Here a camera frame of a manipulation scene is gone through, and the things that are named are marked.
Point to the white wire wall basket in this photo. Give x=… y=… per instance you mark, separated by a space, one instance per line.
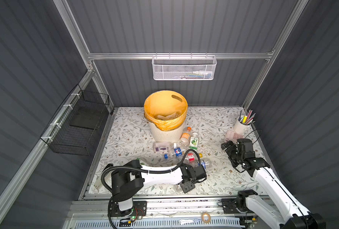
x=180 y=67

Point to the white spray bottle in basket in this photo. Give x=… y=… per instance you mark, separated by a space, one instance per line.
x=204 y=74

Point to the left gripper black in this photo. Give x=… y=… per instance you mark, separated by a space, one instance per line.
x=191 y=187

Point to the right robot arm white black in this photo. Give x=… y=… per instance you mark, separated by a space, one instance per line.
x=289 y=212

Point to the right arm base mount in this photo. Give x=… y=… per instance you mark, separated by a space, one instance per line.
x=229 y=206

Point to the purple grape label bottle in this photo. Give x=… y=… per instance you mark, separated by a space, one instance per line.
x=162 y=147

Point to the brown coffee bottle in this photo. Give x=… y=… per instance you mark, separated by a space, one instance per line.
x=168 y=117

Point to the red label yellow cap bottle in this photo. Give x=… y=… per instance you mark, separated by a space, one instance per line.
x=191 y=158

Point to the green lime label bottle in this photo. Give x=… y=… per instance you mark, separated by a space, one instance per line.
x=194 y=141

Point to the pepsi blue label bottle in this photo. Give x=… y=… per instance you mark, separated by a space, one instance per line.
x=178 y=150

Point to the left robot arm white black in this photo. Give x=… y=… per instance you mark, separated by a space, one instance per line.
x=129 y=179

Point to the orange cap clear bottle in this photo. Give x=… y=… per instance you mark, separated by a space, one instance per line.
x=185 y=136

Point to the tape roll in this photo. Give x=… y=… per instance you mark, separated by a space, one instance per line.
x=205 y=217

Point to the white pen holder cup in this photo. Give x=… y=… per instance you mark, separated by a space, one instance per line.
x=244 y=121

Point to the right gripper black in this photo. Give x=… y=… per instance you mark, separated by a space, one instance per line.
x=228 y=150

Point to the white bin with yellow bag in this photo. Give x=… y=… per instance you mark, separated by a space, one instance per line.
x=164 y=103

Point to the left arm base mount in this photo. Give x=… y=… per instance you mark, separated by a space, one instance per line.
x=139 y=208

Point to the blue label clear water bottle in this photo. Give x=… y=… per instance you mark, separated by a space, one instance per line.
x=206 y=163

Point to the black wire side basket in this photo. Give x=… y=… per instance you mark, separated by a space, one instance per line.
x=80 y=124

